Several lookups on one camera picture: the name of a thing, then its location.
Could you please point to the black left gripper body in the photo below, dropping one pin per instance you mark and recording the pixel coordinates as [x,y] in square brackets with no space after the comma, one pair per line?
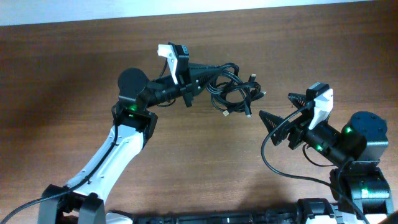
[186,88]

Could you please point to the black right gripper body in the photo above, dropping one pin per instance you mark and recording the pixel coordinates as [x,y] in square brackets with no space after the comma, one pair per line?
[298,125]

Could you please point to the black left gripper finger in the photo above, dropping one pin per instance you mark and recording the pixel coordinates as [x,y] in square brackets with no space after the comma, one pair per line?
[201,80]
[202,68]

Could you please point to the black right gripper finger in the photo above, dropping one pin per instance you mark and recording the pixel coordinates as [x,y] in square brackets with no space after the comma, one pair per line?
[299,100]
[277,124]

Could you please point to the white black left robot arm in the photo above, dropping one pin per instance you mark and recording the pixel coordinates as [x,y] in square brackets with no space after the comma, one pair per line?
[82,198]

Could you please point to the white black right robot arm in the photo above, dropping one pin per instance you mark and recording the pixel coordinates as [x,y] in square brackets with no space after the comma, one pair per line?
[361,193]

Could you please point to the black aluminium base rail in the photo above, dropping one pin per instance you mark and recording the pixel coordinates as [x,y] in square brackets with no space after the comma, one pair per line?
[217,216]

